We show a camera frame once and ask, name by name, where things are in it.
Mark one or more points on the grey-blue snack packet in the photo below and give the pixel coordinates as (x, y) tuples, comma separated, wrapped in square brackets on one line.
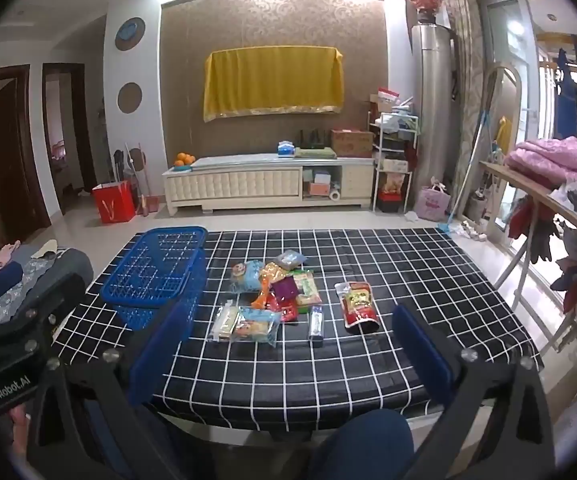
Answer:
[(289, 258)]

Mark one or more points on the blue tissue box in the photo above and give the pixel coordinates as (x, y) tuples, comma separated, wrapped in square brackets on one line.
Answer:
[(285, 148)]

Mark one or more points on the arched standing mirror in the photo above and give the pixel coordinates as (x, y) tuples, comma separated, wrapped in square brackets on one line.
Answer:
[(506, 75)]

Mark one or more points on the orange snack packet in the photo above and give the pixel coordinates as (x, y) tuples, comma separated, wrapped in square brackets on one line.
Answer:
[(272, 274)]

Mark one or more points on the pink cloth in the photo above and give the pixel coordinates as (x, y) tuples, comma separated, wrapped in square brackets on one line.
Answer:
[(6, 253)]

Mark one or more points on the person's left hand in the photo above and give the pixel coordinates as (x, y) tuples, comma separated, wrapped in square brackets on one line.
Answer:
[(18, 425)]

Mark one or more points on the large red snack pouch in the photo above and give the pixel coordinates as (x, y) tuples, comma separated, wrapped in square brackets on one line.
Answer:
[(358, 306)]

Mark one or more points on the blue hanging garment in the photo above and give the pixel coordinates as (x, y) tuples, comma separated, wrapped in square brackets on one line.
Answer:
[(564, 95)]

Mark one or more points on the silver stick snack packet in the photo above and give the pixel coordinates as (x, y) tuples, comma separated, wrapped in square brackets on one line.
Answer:
[(316, 324)]

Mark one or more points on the pink quilt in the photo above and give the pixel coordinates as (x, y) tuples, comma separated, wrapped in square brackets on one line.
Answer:
[(553, 160)]

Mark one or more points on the green cushion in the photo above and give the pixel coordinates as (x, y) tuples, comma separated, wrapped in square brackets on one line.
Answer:
[(313, 152)]

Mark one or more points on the cream TV cabinet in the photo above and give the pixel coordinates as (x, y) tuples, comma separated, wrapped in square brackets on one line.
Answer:
[(233, 185)]

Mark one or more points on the person's blue trouser leg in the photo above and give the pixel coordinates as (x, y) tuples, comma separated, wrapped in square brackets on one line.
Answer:
[(363, 442)]

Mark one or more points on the dark wooden door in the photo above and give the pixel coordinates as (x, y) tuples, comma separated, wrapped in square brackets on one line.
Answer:
[(13, 160)]

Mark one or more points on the green cracker packet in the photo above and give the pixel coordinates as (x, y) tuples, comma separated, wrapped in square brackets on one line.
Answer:
[(306, 286)]

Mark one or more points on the brown cardboard box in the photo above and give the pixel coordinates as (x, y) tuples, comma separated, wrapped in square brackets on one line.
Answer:
[(351, 142)]

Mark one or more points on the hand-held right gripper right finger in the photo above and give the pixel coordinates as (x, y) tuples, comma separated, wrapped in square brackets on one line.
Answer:
[(421, 355)]

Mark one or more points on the small brown wall disc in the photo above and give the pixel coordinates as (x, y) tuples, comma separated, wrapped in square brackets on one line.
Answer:
[(139, 157)]

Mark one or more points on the yellow cover cloth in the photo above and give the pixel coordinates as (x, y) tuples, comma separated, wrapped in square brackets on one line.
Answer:
[(273, 80)]

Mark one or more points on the cartoon print cake packet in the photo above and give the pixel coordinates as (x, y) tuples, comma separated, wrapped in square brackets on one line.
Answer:
[(257, 329)]

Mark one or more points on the blue mop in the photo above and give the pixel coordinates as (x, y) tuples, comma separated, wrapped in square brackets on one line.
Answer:
[(470, 160)]

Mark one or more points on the large brown wall disc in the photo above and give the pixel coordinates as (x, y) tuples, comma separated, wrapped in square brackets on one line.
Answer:
[(129, 97)]

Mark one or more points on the pile of hung clothes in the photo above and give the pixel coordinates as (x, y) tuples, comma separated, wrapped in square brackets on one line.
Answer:
[(538, 235)]

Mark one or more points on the red flower vase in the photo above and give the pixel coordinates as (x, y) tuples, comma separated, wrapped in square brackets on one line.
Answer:
[(426, 5)]

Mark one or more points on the light blue cookie packet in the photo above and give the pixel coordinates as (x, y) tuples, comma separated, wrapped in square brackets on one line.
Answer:
[(246, 276)]

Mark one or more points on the clear cracker packet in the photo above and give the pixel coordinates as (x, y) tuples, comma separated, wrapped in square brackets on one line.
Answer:
[(226, 323)]

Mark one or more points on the purple snack packet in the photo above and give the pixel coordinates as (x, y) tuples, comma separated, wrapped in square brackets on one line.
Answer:
[(283, 288)]

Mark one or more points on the broom and dustpan set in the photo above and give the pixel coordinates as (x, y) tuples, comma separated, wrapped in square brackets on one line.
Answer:
[(143, 190)]

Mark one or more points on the blue round wall plate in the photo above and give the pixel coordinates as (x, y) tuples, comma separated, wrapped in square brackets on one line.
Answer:
[(129, 33)]

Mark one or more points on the red paper bag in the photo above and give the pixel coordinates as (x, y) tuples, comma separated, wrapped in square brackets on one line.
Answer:
[(113, 202)]

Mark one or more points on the silver standing air conditioner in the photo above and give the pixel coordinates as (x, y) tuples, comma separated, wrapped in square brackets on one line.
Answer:
[(431, 110)]

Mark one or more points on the black checked tablecloth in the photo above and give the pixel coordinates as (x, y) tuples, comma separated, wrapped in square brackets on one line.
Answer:
[(318, 385)]

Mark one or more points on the wooden folding table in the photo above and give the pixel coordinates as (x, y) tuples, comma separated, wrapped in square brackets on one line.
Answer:
[(528, 187)]

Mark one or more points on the patterned beige curtain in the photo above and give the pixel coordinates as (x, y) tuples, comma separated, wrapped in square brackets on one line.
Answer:
[(461, 60)]

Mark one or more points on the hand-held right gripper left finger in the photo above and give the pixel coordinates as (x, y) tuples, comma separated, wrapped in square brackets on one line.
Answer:
[(161, 345)]

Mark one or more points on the grey sweatshirt yellow print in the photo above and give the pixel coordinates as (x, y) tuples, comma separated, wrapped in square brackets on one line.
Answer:
[(63, 267)]

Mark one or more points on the cream cloth piece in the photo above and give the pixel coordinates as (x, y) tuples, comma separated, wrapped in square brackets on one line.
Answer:
[(46, 249)]

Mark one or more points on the white shelf rack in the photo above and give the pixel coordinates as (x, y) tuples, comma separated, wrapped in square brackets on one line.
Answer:
[(393, 167)]

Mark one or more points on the pile of oranges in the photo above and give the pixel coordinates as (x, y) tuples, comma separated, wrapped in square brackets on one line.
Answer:
[(184, 159)]

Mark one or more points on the pink bag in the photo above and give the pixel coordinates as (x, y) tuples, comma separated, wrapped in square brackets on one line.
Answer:
[(432, 202)]

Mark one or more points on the blue plastic basket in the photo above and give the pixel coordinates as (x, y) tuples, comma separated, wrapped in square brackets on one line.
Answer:
[(158, 260)]

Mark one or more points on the black router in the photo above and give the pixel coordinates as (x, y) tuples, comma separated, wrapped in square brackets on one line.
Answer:
[(309, 139)]

